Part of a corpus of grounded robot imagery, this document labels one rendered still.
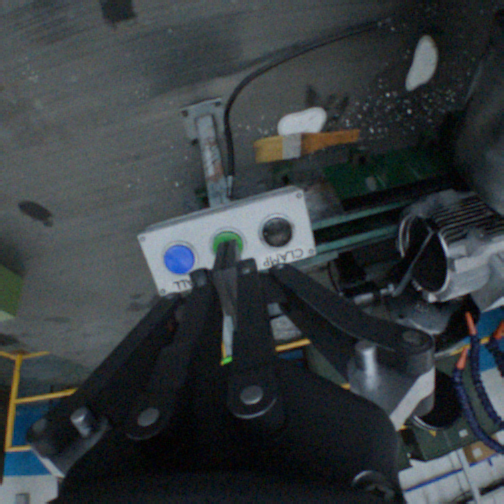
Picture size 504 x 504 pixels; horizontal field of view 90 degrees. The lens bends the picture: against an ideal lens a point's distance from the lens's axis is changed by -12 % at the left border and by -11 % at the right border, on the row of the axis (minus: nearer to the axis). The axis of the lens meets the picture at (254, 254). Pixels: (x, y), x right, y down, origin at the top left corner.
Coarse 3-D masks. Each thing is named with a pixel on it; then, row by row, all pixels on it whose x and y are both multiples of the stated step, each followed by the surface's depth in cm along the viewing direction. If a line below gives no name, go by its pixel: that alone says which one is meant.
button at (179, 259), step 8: (176, 248) 27; (184, 248) 27; (168, 256) 27; (176, 256) 27; (184, 256) 27; (192, 256) 28; (168, 264) 28; (176, 264) 28; (184, 264) 28; (192, 264) 28; (176, 272) 28; (184, 272) 28
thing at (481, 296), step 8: (496, 256) 43; (488, 264) 44; (496, 264) 43; (496, 272) 43; (488, 280) 45; (496, 280) 43; (480, 288) 47; (488, 288) 45; (496, 288) 43; (472, 296) 50; (480, 296) 48; (488, 296) 46; (496, 296) 44; (480, 304) 48; (488, 304) 46; (496, 304) 48
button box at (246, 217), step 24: (288, 192) 27; (192, 216) 28; (216, 216) 27; (240, 216) 27; (264, 216) 27; (288, 216) 28; (144, 240) 27; (168, 240) 28; (192, 240) 28; (312, 240) 29; (264, 264) 29; (168, 288) 29
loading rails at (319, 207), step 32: (352, 160) 55; (384, 160) 56; (416, 160) 55; (448, 160) 54; (256, 192) 56; (320, 192) 53; (352, 192) 53; (384, 192) 52; (416, 192) 51; (320, 224) 54; (352, 224) 61; (384, 224) 60; (320, 256) 62
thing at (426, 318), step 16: (416, 288) 69; (384, 304) 70; (400, 304) 68; (416, 304) 65; (432, 304) 66; (448, 304) 65; (464, 304) 65; (400, 320) 66; (416, 320) 65; (432, 320) 64; (448, 320) 63; (464, 320) 63; (432, 336) 63; (448, 336) 62; (464, 336) 61
